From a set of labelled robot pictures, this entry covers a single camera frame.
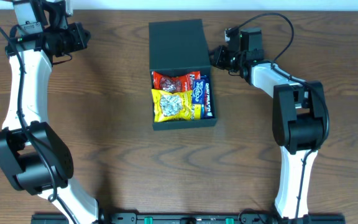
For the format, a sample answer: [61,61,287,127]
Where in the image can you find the blue Eclipse mints box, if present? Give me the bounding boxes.
[192,80,206,105]

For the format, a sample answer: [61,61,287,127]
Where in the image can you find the dark green gift box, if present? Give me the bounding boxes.
[149,19,218,131]

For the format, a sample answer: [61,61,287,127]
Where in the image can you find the blue Dairy Milk chocolate bar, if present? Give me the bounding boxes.
[201,75,213,119]

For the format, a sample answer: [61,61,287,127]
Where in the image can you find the yellow Hacks candy bag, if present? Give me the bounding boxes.
[152,89,202,123]

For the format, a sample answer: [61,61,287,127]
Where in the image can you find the red Hacks candy bag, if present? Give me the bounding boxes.
[152,71,201,93]

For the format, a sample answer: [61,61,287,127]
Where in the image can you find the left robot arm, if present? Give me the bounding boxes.
[0,0,104,223]

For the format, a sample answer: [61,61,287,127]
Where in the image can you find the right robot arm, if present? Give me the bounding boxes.
[211,27,329,223]

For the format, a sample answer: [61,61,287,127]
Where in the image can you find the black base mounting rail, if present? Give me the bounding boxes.
[30,212,346,224]

